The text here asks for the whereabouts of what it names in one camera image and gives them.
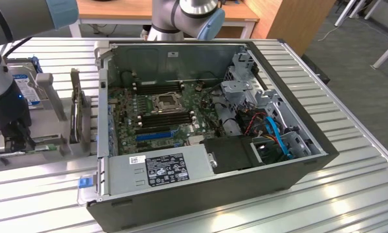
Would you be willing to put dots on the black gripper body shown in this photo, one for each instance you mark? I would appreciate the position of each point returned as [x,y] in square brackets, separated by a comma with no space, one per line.
[5,112]

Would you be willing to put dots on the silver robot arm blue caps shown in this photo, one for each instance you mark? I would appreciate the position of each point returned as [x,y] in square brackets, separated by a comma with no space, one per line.
[19,17]

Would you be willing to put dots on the black RAM slot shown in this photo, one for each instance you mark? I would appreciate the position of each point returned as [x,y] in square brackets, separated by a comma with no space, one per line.
[157,83]
[167,124]
[165,120]
[165,117]
[159,86]
[159,89]
[164,114]

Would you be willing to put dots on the hard disk blue white label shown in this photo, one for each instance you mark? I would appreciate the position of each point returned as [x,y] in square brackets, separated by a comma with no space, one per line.
[27,85]

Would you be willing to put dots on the grey parts rack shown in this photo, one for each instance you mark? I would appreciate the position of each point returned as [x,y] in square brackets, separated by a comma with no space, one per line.
[48,97]

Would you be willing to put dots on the graphics card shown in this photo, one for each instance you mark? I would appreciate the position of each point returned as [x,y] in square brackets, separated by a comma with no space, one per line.
[76,109]

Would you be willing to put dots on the blue case latch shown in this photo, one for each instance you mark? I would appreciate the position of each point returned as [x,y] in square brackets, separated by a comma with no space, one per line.
[84,183]

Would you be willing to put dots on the green motherboard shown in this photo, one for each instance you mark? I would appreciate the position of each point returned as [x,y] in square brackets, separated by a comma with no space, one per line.
[128,114]

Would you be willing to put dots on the grey power supply with label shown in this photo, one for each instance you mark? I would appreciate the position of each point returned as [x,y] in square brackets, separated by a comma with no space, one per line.
[125,174]

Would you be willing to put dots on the short black expansion slot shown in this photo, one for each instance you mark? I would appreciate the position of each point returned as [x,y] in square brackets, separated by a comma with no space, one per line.
[147,144]

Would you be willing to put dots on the long black expansion slot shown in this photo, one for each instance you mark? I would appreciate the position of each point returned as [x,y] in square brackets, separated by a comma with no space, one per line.
[151,130]

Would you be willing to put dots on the long blue expansion slot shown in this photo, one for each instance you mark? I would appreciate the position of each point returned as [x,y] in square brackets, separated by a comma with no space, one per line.
[156,137]

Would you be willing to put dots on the small silver heat sink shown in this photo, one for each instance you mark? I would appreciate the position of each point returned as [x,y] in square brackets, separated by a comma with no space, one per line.
[196,139]

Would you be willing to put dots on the black plastic fan shroud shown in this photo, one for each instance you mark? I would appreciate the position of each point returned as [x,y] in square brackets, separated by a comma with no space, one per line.
[225,153]

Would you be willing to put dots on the black open PC case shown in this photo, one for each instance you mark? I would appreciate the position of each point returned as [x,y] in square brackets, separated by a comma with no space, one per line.
[212,196]

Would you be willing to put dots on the grey metal disk bay cage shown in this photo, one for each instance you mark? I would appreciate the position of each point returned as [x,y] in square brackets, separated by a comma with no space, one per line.
[277,104]

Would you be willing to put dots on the CPU socket metal frame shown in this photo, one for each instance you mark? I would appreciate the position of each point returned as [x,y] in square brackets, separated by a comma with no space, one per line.
[167,103]

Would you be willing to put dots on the wooden desk white frame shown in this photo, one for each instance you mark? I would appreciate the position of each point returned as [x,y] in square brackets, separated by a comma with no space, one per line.
[116,11]

